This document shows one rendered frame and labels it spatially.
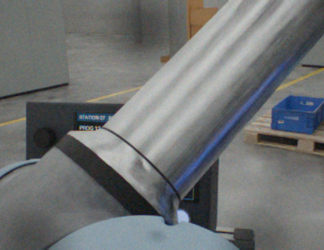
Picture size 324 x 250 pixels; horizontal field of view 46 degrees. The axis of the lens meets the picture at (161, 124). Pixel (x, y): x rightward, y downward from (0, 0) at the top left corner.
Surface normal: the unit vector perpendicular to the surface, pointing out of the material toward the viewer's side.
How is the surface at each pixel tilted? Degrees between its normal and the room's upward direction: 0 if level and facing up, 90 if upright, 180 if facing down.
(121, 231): 8
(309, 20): 83
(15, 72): 90
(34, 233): 15
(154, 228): 8
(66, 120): 75
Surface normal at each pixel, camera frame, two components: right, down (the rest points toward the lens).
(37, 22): 0.76, 0.17
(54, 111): -0.23, 0.04
